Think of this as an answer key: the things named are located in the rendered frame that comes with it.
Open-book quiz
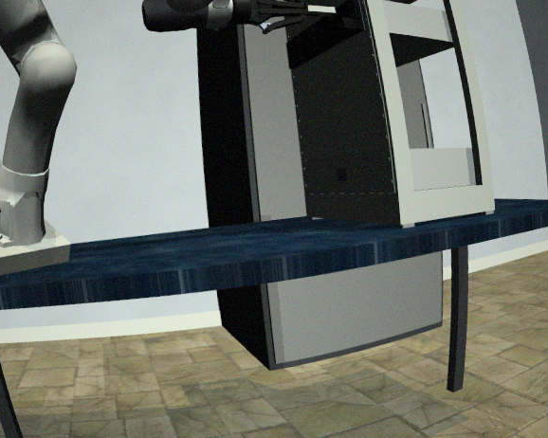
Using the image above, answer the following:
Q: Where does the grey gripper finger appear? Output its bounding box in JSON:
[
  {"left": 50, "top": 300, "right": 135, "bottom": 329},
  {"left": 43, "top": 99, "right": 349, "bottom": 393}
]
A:
[
  {"left": 257, "top": 0, "right": 335, "bottom": 9},
  {"left": 258, "top": 9, "right": 336, "bottom": 34}
]

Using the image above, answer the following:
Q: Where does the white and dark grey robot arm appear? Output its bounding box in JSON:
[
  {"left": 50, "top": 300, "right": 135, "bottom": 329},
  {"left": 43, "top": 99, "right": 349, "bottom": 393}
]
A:
[{"left": 0, "top": 0, "right": 233, "bottom": 247}]

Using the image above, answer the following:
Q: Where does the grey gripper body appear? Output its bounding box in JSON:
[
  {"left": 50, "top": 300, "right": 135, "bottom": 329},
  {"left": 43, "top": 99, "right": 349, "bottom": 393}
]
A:
[{"left": 228, "top": 0, "right": 273, "bottom": 26}]

